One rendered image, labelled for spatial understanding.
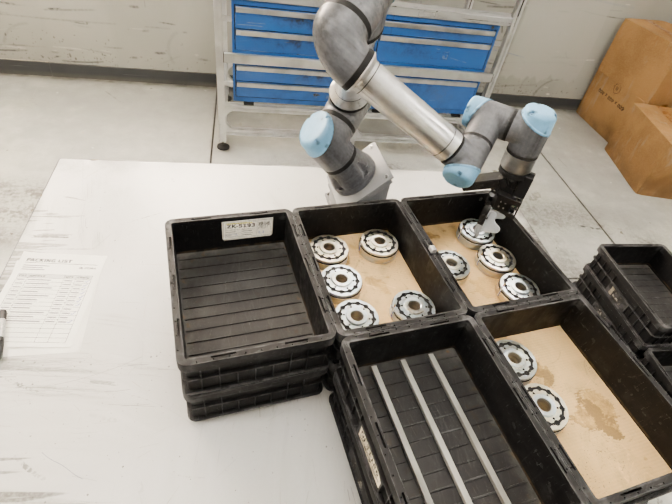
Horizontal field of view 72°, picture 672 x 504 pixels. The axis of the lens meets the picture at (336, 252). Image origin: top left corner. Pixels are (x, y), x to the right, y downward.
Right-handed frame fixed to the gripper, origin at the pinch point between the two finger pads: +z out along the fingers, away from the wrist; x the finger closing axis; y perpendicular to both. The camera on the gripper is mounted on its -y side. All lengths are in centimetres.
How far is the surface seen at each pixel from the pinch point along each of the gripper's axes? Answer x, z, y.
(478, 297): -18.6, 6.6, 7.6
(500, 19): 188, -3, -39
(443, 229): 1.3, 6.6, -8.5
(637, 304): 41, 34, 60
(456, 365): -41.0, 6.8, 8.8
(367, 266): -25.5, 6.6, -20.5
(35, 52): 90, 73, -321
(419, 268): -22.1, 2.7, -8.3
